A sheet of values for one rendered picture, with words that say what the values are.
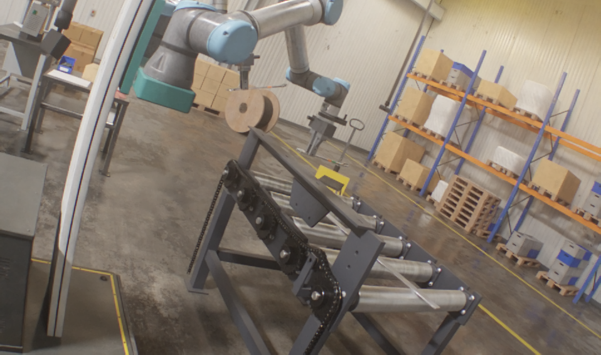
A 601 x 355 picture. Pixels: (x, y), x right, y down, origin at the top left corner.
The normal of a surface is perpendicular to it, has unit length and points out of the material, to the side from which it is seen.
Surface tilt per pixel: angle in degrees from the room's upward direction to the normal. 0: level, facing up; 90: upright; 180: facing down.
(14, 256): 90
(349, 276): 90
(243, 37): 94
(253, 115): 90
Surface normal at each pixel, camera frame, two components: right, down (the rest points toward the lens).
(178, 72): 0.68, 0.12
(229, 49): 0.72, 0.50
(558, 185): -0.80, -0.26
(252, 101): -0.49, -0.04
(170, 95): 0.48, 0.38
